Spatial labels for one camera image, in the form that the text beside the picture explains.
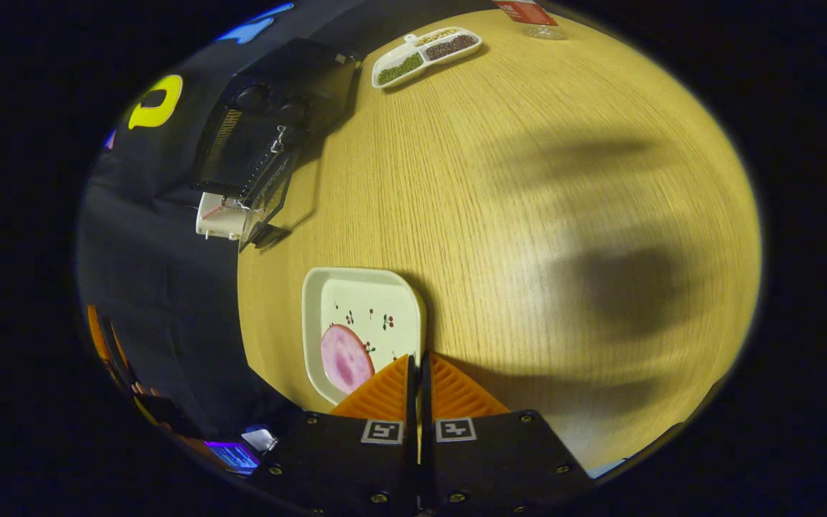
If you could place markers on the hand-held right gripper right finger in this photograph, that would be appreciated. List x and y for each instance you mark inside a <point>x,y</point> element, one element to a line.
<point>500,459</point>

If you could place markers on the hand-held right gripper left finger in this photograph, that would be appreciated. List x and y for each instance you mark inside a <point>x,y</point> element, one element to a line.
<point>342,459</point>

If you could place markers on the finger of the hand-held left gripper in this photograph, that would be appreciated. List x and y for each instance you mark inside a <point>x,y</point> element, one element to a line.
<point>101,337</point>

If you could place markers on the pink round meat slice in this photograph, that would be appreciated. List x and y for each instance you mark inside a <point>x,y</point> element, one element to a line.
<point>345,359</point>

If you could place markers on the cream square plate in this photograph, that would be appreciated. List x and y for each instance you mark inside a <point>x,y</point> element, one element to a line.
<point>370,294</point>

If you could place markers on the black electric oven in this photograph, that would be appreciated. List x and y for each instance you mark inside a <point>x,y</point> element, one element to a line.
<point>270,122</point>

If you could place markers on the device with blue lit screen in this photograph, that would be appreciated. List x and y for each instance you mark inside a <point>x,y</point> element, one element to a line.
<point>234,456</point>

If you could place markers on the white toaster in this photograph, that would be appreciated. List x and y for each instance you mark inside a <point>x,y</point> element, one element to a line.
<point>216,219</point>

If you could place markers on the white divided dish of beans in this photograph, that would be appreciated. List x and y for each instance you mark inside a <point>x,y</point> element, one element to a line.
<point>428,54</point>

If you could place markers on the clear bottle with red label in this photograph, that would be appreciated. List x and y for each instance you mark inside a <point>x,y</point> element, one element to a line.
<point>532,14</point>

